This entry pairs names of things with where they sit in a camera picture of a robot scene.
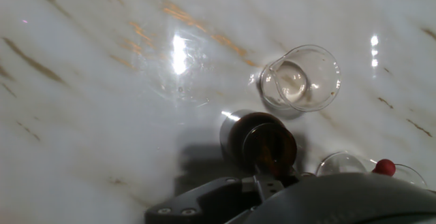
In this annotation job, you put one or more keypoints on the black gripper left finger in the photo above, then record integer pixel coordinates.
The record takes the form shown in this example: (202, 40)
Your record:
(214, 200)

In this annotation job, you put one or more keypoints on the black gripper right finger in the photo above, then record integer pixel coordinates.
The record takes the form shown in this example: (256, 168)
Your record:
(306, 174)

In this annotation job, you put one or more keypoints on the wide clear glass beaker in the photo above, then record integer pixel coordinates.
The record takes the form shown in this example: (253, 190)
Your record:
(339, 165)

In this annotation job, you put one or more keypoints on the brown glass bottle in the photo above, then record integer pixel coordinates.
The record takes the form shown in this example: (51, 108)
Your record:
(235, 135)

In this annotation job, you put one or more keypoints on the small clear glass beaker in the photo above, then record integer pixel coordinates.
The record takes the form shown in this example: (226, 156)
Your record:
(320, 84)

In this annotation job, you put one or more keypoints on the marble pattern board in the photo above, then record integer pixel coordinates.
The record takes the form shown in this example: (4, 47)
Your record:
(85, 115)

